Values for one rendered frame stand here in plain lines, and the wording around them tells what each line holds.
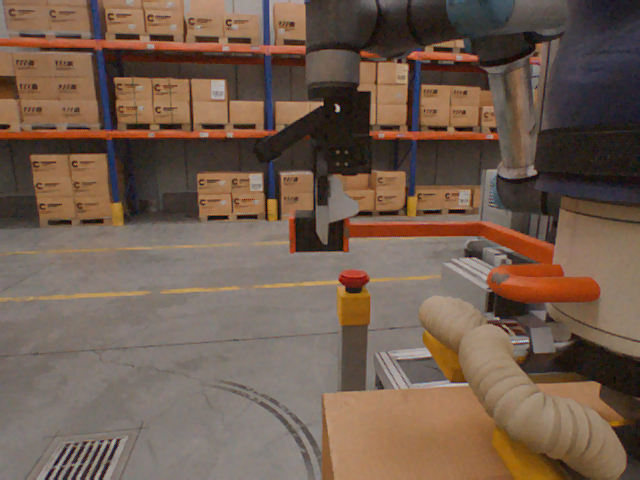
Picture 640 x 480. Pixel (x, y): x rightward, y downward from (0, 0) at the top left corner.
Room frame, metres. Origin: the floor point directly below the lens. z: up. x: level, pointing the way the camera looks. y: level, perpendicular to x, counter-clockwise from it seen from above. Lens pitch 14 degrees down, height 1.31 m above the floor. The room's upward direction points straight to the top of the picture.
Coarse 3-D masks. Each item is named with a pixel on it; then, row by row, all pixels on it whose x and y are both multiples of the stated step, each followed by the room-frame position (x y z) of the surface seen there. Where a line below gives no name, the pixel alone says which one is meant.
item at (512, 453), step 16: (496, 432) 0.28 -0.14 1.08; (624, 432) 0.27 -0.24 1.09; (496, 448) 0.28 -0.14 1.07; (512, 448) 0.26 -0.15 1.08; (528, 448) 0.26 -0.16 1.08; (624, 448) 0.25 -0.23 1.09; (512, 464) 0.25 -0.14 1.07; (528, 464) 0.24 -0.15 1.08; (544, 464) 0.24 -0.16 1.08; (560, 464) 0.24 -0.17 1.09
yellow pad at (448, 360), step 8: (424, 336) 0.47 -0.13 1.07; (424, 344) 0.47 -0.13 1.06; (432, 344) 0.44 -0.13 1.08; (440, 344) 0.43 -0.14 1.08; (432, 352) 0.43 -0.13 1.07; (440, 352) 0.42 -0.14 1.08; (448, 352) 0.41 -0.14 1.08; (440, 360) 0.41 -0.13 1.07; (448, 360) 0.40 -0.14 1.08; (456, 360) 0.40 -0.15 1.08; (440, 368) 0.41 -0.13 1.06; (448, 368) 0.39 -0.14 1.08; (456, 368) 0.38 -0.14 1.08; (448, 376) 0.38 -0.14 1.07; (456, 376) 0.38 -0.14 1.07
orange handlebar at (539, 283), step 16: (352, 224) 0.58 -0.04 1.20; (368, 224) 0.58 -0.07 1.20; (384, 224) 0.58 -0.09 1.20; (400, 224) 0.58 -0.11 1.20; (416, 224) 0.58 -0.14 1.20; (432, 224) 0.59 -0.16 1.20; (448, 224) 0.59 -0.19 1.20; (464, 224) 0.59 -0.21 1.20; (480, 224) 0.59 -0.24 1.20; (496, 240) 0.54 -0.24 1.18; (512, 240) 0.50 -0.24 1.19; (528, 240) 0.47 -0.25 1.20; (528, 256) 0.46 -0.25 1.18; (544, 256) 0.43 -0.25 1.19; (496, 272) 0.34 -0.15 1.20; (512, 272) 0.35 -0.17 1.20; (528, 272) 0.35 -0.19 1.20; (544, 272) 0.35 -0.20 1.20; (560, 272) 0.35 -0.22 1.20; (496, 288) 0.33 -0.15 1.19; (512, 288) 0.31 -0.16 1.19; (528, 288) 0.31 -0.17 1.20; (544, 288) 0.31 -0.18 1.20; (560, 288) 0.31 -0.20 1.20; (576, 288) 0.31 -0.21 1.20; (592, 288) 0.31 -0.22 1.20
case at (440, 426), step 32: (544, 384) 0.55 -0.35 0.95; (576, 384) 0.55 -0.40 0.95; (352, 416) 0.48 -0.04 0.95; (384, 416) 0.48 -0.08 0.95; (416, 416) 0.47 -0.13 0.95; (448, 416) 0.47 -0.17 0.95; (480, 416) 0.47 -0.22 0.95; (608, 416) 0.47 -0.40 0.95; (352, 448) 0.41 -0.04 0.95; (384, 448) 0.41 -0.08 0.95; (416, 448) 0.41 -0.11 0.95; (448, 448) 0.41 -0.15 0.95; (480, 448) 0.41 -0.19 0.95
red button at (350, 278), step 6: (348, 270) 0.86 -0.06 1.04; (354, 270) 0.86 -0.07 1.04; (360, 270) 0.86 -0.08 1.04; (342, 276) 0.82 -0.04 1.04; (348, 276) 0.81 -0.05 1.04; (354, 276) 0.81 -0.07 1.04; (360, 276) 0.81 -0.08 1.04; (366, 276) 0.83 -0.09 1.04; (342, 282) 0.81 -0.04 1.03; (348, 282) 0.81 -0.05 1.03; (354, 282) 0.80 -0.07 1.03; (360, 282) 0.80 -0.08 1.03; (366, 282) 0.81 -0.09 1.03; (348, 288) 0.82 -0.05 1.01; (354, 288) 0.82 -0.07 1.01; (360, 288) 0.82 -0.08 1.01
